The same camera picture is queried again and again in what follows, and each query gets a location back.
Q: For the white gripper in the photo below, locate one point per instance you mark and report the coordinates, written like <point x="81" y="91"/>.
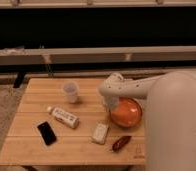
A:
<point x="110" y="103"/>

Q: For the translucent plastic cup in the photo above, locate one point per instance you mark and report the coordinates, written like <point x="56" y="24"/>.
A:
<point x="70" y="90"/>

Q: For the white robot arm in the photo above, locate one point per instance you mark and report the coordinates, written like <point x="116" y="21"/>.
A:
<point x="170" y="116"/>

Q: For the black smartphone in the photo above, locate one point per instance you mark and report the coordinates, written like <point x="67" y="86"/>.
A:
<point x="47" y="133"/>

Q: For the white plastic bottle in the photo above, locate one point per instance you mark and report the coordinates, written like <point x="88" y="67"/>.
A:
<point x="66" y="118"/>

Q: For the wooden table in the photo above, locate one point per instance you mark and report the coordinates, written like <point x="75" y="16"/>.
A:
<point x="24" y="144"/>

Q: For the orange ceramic bowl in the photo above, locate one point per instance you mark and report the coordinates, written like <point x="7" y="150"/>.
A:
<point x="128" y="113"/>

